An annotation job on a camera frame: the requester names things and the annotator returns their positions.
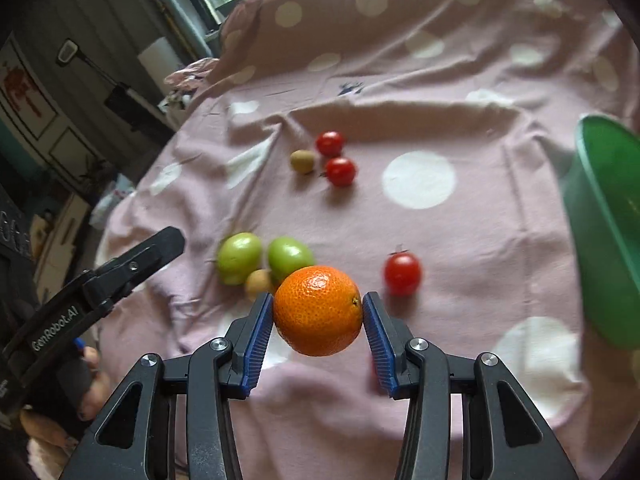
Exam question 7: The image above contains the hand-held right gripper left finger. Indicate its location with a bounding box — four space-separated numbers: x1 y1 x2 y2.
59 292 275 480

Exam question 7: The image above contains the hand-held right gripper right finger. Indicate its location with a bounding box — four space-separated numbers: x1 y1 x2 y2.
362 291 578 480

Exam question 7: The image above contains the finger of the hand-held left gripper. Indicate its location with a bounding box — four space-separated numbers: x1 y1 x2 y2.
82 226 186 311

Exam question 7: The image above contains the orange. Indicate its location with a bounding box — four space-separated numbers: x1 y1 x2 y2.
273 265 363 357

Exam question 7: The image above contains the green plum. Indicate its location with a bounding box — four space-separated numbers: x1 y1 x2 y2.
216 232 264 286
267 236 316 283

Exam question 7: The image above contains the green plastic bowl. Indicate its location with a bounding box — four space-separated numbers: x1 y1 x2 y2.
560 114 640 351

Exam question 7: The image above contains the person's left hand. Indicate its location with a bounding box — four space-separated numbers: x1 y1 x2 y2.
75 346 113 421

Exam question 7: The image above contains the tan longan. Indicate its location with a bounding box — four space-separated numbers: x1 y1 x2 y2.
244 269 275 301
290 149 317 175

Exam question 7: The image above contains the white plastic bag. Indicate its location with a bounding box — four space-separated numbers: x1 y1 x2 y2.
91 179 137 228

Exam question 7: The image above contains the black pole device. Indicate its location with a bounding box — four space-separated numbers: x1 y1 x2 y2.
55 39 168 133

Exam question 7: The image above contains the crumpled floral cloth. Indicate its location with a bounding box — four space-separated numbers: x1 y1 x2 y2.
160 57 222 113

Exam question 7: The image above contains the white box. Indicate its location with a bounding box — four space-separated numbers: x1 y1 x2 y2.
137 36 177 87

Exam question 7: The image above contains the grey pipe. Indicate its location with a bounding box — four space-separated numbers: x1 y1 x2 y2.
134 0 217 63

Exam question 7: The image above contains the pink polka dot blanket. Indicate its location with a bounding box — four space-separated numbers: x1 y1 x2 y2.
92 0 640 480

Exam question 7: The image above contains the wall poster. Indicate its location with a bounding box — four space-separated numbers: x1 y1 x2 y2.
0 42 60 138

